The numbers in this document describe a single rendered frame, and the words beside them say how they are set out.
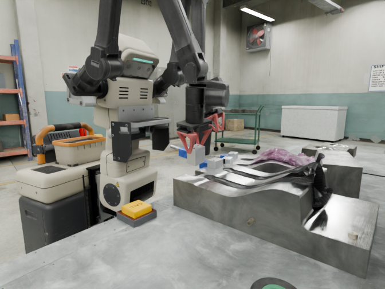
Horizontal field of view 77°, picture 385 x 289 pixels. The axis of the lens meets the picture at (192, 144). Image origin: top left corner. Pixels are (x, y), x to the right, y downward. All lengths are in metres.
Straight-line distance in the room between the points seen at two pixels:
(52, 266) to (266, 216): 0.47
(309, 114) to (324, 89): 1.10
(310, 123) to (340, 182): 6.48
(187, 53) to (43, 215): 0.91
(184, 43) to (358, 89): 7.41
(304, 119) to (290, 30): 3.01
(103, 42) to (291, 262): 0.77
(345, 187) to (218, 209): 0.48
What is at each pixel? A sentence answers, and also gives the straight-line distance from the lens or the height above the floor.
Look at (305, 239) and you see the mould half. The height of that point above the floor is 0.84.
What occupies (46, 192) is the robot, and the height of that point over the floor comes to 0.75.
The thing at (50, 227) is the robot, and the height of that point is 0.59.
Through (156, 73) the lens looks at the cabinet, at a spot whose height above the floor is 1.79.
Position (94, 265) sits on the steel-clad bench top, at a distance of 0.58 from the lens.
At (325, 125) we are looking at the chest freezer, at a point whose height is 0.46.
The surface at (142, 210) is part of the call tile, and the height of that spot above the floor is 0.83.
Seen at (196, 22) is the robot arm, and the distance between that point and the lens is 1.17.
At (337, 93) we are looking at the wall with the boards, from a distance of 8.10.
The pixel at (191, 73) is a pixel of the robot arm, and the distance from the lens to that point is 0.69.
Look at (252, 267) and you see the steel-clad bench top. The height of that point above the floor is 0.80.
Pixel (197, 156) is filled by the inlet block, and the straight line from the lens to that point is 0.76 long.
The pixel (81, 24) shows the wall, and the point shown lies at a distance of 6.44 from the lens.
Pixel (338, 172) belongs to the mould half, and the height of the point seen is 0.88.
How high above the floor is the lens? 1.13
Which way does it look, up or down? 11 degrees down
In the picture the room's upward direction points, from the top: straight up
